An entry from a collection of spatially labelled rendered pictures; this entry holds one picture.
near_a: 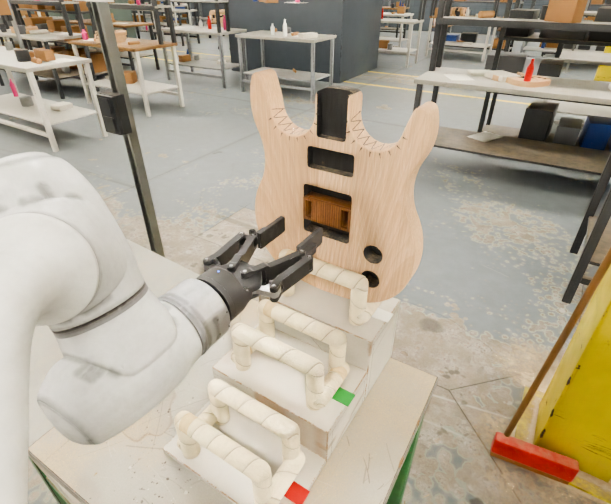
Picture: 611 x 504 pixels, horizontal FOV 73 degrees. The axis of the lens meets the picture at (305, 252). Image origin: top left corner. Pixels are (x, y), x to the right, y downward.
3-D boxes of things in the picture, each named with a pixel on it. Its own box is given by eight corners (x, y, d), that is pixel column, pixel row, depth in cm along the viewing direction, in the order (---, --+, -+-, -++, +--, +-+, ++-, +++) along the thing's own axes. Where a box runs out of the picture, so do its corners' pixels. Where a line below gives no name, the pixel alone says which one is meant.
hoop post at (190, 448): (204, 448, 77) (196, 417, 72) (191, 462, 75) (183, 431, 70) (191, 440, 79) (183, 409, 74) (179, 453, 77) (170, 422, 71)
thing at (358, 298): (367, 318, 84) (371, 281, 78) (360, 328, 81) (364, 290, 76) (352, 313, 85) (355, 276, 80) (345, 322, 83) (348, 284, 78)
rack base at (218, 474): (327, 460, 77) (327, 457, 76) (281, 539, 66) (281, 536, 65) (215, 396, 89) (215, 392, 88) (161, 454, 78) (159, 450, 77)
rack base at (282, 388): (365, 398, 88) (369, 369, 83) (327, 463, 76) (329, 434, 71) (261, 348, 100) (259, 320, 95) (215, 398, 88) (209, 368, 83)
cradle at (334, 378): (352, 372, 82) (353, 361, 80) (323, 415, 74) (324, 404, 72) (336, 365, 83) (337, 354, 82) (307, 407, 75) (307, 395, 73)
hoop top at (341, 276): (370, 288, 79) (372, 274, 77) (363, 297, 77) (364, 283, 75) (285, 256, 88) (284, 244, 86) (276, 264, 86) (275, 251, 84)
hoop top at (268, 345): (327, 373, 72) (328, 359, 71) (318, 385, 70) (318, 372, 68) (239, 329, 82) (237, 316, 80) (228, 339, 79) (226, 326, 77)
